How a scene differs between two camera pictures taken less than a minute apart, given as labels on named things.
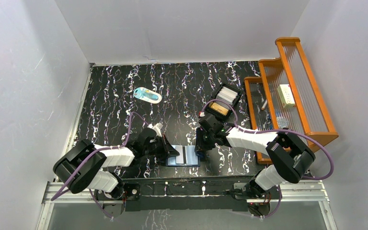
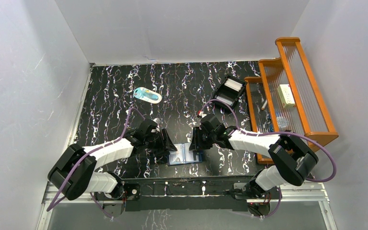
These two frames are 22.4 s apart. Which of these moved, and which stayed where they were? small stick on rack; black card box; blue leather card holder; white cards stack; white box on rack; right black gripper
Moved: white cards stack; black card box
Stayed: right black gripper; white box on rack; small stick on rack; blue leather card holder
